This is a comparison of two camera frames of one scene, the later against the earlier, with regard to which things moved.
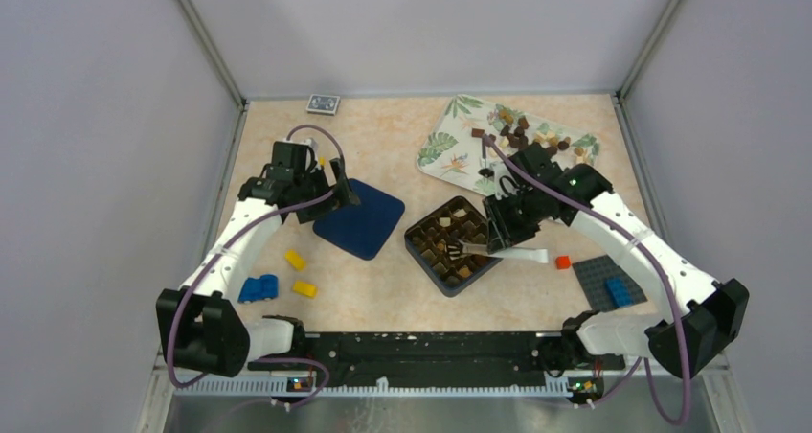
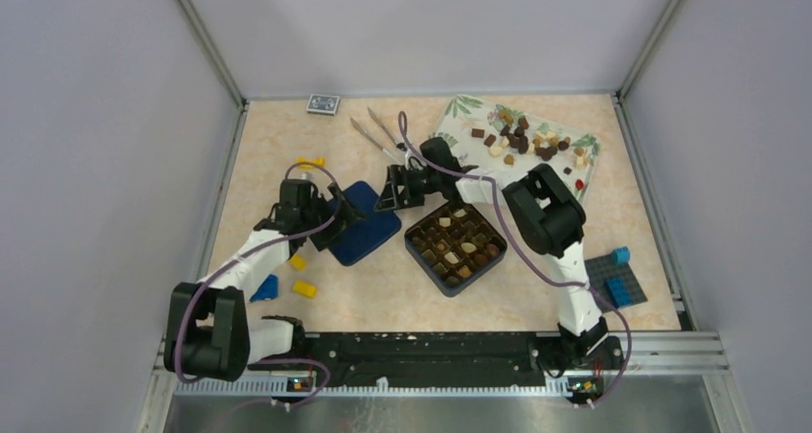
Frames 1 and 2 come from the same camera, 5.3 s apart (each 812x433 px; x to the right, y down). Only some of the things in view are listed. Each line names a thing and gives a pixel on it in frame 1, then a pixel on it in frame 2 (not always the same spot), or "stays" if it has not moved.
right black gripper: x=502 y=235 to x=391 y=199
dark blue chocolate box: x=427 y=241 stays
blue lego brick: x=620 y=293 stays
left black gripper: x=345 y=194 to x=346 y=209
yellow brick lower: x=304 y=288 stays
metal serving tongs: x=528 y=255 to x=399 y=146
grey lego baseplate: x=594 y=275 stays
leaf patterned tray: x=459 y=151 stays
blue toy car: x=255 y=288 stays
